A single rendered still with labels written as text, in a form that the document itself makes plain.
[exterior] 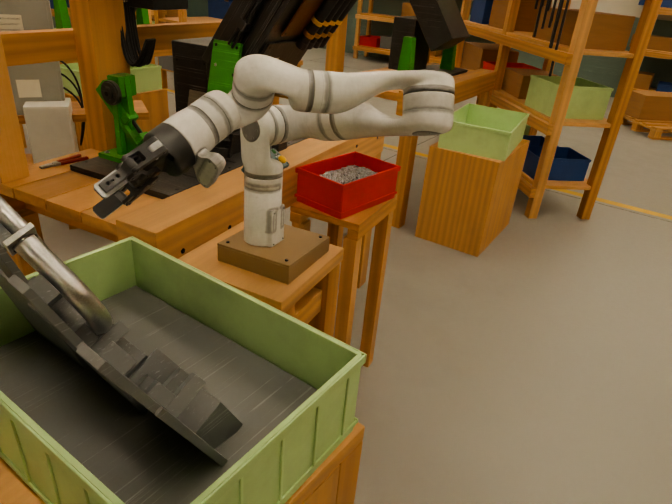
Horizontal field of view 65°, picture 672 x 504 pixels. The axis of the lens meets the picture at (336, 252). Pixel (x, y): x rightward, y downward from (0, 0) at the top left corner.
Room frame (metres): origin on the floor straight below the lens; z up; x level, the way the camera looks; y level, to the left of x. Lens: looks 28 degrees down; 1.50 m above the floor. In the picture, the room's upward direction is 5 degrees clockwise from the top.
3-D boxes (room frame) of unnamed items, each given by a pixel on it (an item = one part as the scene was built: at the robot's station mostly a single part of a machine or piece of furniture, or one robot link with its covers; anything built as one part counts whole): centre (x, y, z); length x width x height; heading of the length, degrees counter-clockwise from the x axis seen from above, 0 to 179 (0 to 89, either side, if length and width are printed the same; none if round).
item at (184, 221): (1.86, 0.20, 0.82); 1.50 x 0.14 x 0.15; 155
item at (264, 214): (1.19, 0.19, 0.98); 0.09 x 0.09 x 0.17; 68
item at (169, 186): (1.98, 0.45, 0.89); 1.10 x 0.42 x 0.02; 155
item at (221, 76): (1.89, 0.42, 1.17); 0.13 x 0.12 x 0.20; 155
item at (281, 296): (1.18, 0.19, 0.83); 0.32 x 0.32 x 0.04; 65
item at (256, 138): (1.19, 0.19, 1.14); 0.09 x 0.09 x 0.17; 53
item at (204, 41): (2.14, 0.53, 1.07); 0.30 x 0.18 x 0.34; 155
